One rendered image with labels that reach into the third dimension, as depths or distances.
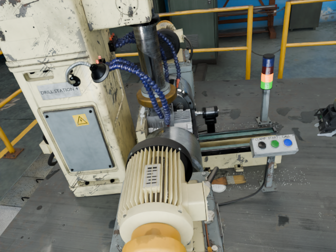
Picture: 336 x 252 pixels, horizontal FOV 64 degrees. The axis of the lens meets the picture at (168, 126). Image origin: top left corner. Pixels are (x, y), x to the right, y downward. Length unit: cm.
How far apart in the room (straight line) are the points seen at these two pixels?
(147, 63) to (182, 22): 331
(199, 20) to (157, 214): 393
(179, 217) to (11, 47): 79
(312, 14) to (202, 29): 235
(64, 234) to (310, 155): 123
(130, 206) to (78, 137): 62
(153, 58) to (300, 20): 498
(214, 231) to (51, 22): 79
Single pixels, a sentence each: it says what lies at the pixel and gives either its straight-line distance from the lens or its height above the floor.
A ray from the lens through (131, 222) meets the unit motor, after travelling 58.
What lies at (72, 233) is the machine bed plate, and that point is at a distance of 132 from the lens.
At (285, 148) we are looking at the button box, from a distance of 115.
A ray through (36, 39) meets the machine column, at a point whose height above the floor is 158.
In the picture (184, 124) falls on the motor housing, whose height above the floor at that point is 108.
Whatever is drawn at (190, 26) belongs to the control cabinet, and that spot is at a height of 65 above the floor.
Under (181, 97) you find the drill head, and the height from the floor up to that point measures 111.
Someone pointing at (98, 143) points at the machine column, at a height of 113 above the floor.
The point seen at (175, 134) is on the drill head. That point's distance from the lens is 104.
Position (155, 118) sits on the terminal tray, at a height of 113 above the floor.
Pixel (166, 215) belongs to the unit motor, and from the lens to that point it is 56.
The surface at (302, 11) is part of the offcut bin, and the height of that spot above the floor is 36.
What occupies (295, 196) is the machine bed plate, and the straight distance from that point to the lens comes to 132.
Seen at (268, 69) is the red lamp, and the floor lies 115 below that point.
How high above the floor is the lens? 178
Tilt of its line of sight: 35 degrees down
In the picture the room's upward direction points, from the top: 10 degrees counter-clockwise
